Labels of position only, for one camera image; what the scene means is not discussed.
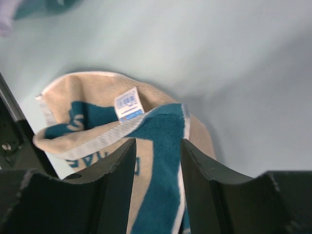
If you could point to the Doraemon teal beige towel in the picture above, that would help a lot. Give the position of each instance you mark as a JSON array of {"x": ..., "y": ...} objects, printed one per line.
[{"x": 91, "y": 114}]

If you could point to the teal translucent basket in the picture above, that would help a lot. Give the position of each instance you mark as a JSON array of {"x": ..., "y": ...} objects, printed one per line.
[{"x": 41, "y": 7}]

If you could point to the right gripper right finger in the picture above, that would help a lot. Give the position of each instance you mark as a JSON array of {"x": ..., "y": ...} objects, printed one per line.
[{"x": 223, "y": 201}]

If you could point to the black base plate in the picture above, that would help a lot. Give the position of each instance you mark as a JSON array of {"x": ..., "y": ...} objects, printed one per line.
[{"x": 17, "y": 150}]

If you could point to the lavender white cloth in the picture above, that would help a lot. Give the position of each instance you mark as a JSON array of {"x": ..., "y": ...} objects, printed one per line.
[{"x": 8, "y": 9}]

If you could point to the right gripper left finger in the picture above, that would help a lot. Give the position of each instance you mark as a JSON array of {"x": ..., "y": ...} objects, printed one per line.
[{"x": 95, "y": 200}]

